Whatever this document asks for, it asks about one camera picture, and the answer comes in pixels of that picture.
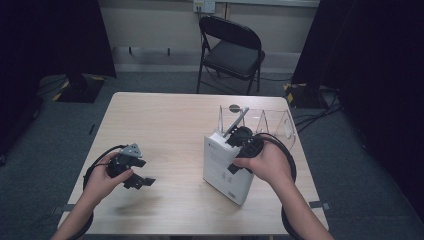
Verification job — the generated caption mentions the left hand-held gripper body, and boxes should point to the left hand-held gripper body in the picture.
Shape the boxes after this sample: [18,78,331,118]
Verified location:
[106,143,143,183]

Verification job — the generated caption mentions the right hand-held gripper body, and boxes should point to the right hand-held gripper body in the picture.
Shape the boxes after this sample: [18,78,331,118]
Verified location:
[223,107,264,158]

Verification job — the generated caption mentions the white box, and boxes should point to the white box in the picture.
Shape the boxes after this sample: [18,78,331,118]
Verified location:
[203,130,255,206]

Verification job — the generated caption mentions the clear acrylic rack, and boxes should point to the clear acrylic rack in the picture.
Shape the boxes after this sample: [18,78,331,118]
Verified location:
[218,104,297,152]

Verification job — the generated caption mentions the person's left hand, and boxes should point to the person's left hand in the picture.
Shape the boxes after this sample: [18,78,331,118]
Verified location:
[83,151,134,209]

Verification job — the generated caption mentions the person's right hand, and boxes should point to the person's right hand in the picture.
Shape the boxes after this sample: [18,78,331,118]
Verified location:
[233,143,294,193]

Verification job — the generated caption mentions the grey tape strip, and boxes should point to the grey tape strip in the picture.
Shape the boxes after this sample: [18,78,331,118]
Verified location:
[53,203,80,215]
[308,200,331,211]

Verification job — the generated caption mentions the black stand base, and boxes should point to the black stand base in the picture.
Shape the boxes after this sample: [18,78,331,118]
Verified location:
[283,82,323,109]
[53,72,106,104]

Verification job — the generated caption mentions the black folding chair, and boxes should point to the black folding chair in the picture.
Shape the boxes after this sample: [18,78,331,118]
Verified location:
[195,14,267,96]

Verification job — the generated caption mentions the black curtain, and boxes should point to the black curtain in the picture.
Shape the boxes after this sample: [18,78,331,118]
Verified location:
[291,0,424,211]
[0,0,117,158]

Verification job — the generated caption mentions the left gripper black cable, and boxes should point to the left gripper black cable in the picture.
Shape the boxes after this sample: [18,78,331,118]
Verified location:
[75,144,128,240]

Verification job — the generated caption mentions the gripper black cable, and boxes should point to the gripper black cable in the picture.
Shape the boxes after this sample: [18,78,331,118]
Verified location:
[75,144,128,240]
[254,132,303,240]

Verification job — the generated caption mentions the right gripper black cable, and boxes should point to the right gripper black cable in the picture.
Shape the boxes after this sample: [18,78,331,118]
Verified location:
[254,132,303,240]

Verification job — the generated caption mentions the thin black floor cable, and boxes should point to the thin black floor cable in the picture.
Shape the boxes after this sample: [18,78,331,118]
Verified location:
[259,75,294,83]

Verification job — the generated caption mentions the black floor cables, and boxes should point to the black floor cables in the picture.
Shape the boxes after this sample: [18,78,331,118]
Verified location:
[294,87,344,134]

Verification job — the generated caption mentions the white wall socket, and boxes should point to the white wall socket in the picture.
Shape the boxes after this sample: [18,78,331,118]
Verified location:
[193,0,216,14]

